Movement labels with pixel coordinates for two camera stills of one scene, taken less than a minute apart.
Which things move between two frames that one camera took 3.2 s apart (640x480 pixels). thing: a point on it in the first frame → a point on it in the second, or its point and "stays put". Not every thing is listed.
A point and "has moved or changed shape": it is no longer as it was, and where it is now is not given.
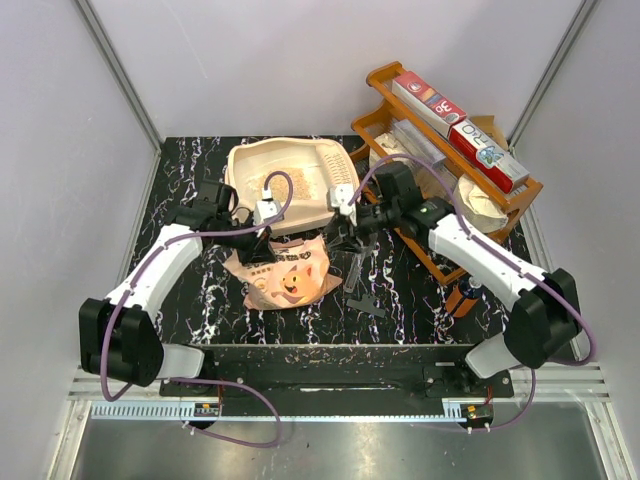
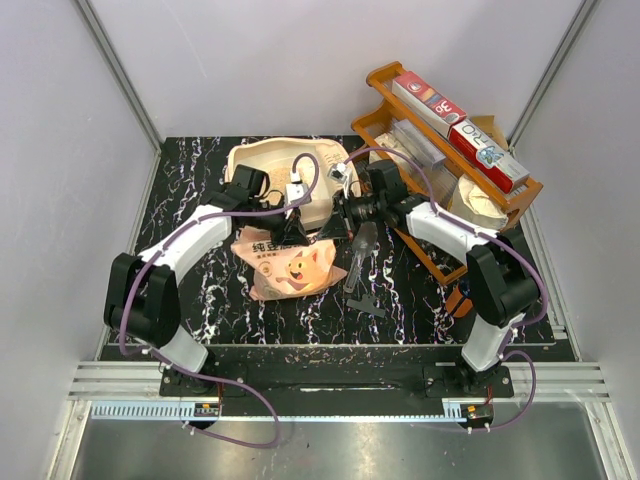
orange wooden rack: (420, 179) stays put
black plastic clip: (366, 304) stays put
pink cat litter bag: (299, 273) has moved or changed shape
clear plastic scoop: (358, 262) stays put
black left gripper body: (248, 244) → (274, 223)
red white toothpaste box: (429, 101) stays put
